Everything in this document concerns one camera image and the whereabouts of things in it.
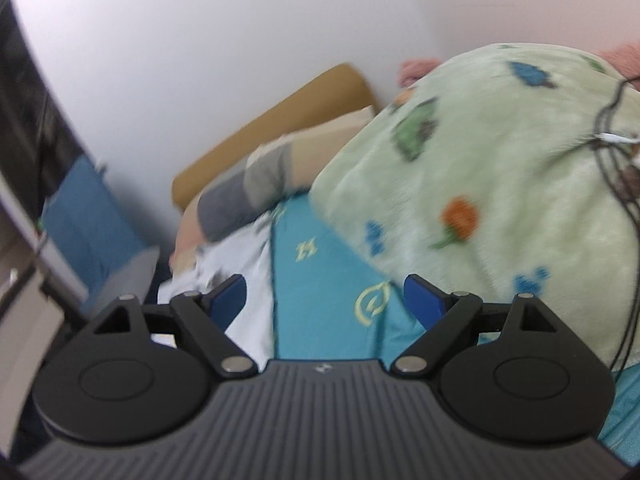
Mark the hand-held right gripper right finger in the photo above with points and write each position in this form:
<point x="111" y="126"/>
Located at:
<point x="422" y="300"/>

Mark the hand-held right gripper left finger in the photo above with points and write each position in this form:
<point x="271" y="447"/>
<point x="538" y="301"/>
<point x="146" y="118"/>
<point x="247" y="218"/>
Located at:
<point x="229" y="296"/>

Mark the white garment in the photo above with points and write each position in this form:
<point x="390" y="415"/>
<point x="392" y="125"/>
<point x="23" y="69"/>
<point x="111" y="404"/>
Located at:
<point x="250" y="265"/>

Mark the teal patterned bed sheet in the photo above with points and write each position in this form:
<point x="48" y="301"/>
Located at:
<point x="320" y="280"/>

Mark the green printed blanket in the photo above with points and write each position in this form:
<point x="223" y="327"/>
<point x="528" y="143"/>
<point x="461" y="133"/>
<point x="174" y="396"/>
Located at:
<point x="500" y="170"/>

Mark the blue bag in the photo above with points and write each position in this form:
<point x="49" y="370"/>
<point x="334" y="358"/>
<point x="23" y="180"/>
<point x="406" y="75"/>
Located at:
<point x="85" y="220"/>

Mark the beige pillow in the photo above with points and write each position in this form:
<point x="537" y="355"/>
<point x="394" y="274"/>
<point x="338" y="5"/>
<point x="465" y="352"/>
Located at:
<point x="330" y="145"/>

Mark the brown padded headboard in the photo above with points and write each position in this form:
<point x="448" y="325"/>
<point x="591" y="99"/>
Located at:
<point x="280" y="120"/>

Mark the pink cloth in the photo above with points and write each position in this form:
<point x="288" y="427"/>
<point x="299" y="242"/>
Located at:
<point x="417" y="70"/>

